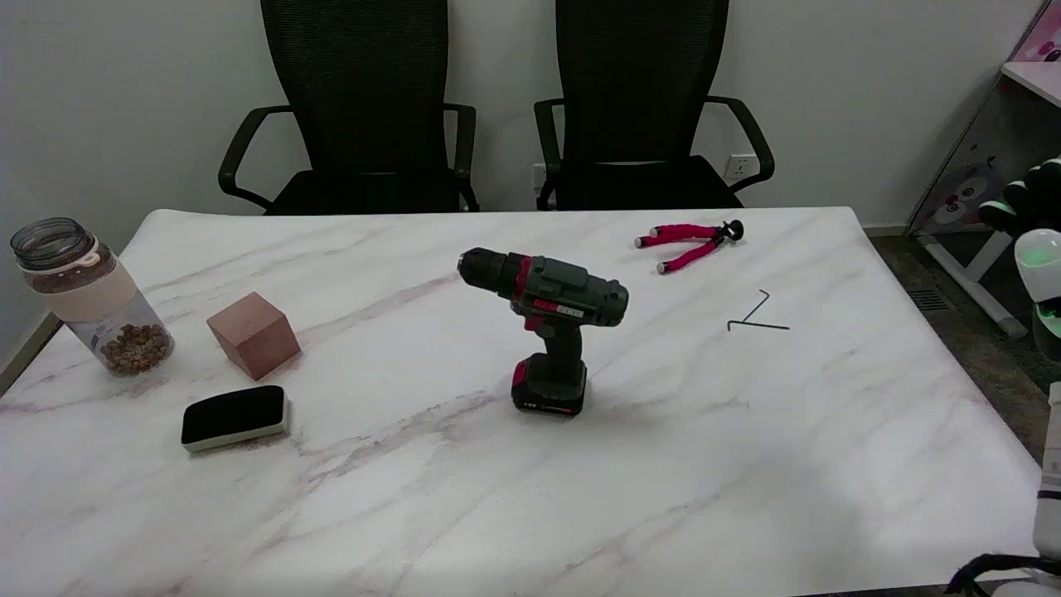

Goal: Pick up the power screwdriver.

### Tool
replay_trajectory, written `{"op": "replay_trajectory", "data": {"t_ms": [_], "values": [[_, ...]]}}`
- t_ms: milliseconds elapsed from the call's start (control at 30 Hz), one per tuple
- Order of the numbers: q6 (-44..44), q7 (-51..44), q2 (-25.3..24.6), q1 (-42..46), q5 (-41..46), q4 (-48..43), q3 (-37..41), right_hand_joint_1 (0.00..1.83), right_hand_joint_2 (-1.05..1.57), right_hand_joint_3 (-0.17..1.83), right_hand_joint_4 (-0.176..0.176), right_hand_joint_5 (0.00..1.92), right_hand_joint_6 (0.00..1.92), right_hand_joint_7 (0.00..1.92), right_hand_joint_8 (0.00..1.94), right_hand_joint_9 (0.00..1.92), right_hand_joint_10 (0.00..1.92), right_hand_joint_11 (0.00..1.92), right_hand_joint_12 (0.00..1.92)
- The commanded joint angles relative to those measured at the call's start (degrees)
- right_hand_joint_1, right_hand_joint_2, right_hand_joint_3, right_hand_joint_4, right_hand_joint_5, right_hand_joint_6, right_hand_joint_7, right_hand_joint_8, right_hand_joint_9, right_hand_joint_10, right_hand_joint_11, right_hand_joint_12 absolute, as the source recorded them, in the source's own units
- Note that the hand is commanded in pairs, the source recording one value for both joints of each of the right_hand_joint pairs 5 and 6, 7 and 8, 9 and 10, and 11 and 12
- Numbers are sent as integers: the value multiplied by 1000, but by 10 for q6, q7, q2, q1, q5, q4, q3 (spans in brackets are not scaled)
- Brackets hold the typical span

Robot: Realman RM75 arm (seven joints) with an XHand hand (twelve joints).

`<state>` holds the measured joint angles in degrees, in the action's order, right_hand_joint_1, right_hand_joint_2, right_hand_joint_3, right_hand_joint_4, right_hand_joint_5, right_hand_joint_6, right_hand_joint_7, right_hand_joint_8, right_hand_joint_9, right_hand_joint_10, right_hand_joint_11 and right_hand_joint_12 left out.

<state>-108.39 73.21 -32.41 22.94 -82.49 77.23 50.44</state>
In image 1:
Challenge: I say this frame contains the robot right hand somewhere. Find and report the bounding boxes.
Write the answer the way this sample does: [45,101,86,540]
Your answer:
[978,158,1061,240]

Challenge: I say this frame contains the green red power screwdriver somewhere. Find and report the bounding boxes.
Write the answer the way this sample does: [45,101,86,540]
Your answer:
[458,247,629,417]

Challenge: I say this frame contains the white desk with cartoon panel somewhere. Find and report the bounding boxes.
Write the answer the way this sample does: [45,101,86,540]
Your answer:
[906,0,1061,338]

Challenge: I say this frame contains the pink mini flexible tripod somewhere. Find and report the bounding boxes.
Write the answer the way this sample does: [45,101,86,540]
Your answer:
[634,220,744,275]

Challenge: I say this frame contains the black mesh office chair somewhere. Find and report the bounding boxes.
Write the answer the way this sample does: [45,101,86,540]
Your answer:
[533,0,776,211]
[218,0,481,216]

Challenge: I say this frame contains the brown wooden cube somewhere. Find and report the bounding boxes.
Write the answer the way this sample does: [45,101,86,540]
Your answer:
[206,292,302,381]

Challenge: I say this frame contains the black whiteboard eraser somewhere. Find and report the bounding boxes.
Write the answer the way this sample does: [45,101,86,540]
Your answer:
[181,385,291,454]

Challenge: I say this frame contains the glass jar with nuts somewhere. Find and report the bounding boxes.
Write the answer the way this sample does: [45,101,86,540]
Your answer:
[10,217,176,376]

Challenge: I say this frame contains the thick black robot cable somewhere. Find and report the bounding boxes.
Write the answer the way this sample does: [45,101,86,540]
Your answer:
[945,553,1061,597]

